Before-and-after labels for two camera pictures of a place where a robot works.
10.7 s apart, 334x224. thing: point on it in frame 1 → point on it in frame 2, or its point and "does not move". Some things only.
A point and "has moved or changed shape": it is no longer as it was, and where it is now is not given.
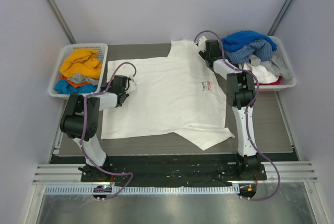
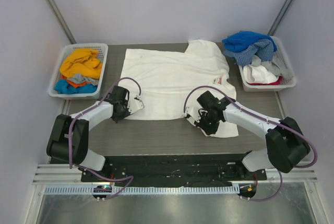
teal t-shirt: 63,86 does not move
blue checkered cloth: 260,48 does not move
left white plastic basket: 80,71 does not move
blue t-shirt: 233,40 does not move
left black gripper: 125,97 → 121,110
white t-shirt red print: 177,93 has moved or changed shape
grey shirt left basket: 78,78 does not move
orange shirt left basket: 75,84 does not move
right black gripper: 202,53 → 206,124
